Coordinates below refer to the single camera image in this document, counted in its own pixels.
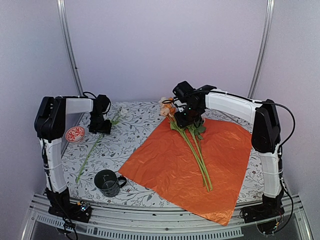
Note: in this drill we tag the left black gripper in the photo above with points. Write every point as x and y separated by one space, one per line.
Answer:
107 129

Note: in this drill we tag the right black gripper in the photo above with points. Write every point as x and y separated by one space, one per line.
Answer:
181 121

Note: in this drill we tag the blue fake flower stem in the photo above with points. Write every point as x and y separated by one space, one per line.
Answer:
196 130

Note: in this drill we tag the orange fake flower stem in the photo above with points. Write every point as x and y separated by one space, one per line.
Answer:
190 147

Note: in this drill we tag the orange wrapping paper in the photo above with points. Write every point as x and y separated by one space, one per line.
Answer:
166 164

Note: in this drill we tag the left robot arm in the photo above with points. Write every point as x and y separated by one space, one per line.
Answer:
50 126

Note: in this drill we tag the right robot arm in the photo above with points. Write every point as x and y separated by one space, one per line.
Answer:
262 115

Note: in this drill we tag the green leafy fake stem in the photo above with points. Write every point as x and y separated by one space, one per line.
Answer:
114 121

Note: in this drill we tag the red white patterned bowl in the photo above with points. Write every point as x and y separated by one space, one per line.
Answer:
75 134

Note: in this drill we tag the floral patterned tablecloth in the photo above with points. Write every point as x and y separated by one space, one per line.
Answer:
111 153

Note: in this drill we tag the black mug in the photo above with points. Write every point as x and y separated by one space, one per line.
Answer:
108 183

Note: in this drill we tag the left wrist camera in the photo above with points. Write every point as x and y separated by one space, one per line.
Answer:
101 105

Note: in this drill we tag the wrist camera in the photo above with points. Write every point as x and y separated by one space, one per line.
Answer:
101 105
184 92

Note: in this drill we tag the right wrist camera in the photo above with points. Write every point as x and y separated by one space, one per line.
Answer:
184 92

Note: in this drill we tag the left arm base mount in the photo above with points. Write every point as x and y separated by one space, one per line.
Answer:
61 206

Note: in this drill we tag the front aluminium rail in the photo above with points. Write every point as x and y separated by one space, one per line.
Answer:
144 215

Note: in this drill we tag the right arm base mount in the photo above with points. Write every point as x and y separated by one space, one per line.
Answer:
263 211

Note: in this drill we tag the left metal frame post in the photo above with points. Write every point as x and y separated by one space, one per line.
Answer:
62 14

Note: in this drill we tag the metal frame post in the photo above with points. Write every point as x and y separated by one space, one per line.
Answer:
270 5
62 14

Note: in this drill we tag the right metal frame post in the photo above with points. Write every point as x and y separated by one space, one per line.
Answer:
270 5

